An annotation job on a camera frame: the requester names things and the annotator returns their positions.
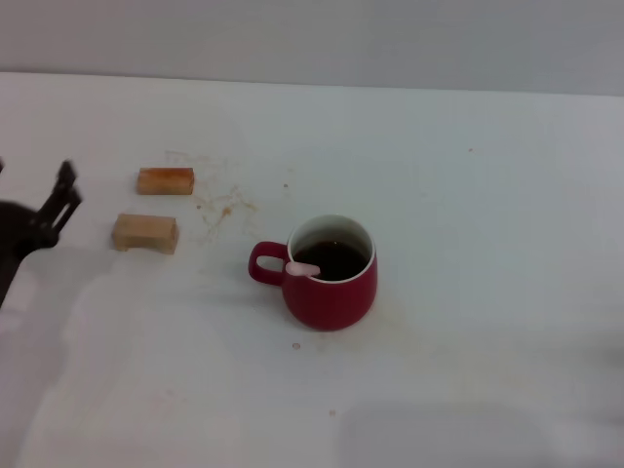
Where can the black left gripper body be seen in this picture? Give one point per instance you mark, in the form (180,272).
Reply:
(14,234)

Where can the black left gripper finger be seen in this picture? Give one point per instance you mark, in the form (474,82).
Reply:
(61,200)

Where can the red ceramic cup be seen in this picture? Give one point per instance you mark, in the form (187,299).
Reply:
(336,307)

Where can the pale notched wooden block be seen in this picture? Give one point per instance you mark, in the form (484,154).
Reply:
(146,229)

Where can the orange stained wooden block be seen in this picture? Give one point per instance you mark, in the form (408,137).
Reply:
(166,181)

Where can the dark coffee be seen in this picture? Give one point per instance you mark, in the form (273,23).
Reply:
(336,258)

